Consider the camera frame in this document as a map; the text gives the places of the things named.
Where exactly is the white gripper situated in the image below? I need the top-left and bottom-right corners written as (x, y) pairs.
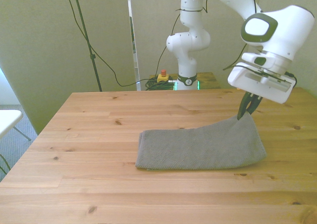
top-left (227, 62), bottom-right (298, 121)

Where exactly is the grey towel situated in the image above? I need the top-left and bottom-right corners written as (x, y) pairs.
top-left (135, 112), bottom-right (267, 171)

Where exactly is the small wooden side table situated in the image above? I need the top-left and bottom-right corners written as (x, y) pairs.
top-left (148, 72), bottom-right (221, 91)

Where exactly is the yellow emergency stop button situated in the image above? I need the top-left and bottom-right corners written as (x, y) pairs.
top-left (157, 69), bottom-right (170, 84)

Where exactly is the black tripod stand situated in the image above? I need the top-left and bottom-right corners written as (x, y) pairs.
top-left (70, 0), bottom-right (103, 92)

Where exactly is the white folding table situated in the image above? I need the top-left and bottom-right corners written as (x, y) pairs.
top-left (0, 109), bottom-right (32, 142)

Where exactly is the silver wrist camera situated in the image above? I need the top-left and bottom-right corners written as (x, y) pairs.
top-left (243, 69), bottom-right (293, 89)

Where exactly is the coiled dark cable bundle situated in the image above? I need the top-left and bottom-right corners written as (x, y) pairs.
top-left (145, 76), bottom-right (175, 91)

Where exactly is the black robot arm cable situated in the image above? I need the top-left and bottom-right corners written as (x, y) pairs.
top-left (156, 0), bottom-right (263, 76)

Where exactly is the black tripod cable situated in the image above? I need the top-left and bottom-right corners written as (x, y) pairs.
top-left (61, 0), bottom-right (149, 87)

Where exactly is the thin black floor cable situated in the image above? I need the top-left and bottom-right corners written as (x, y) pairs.
top-left (0, 153), bottom-right (12, 175)

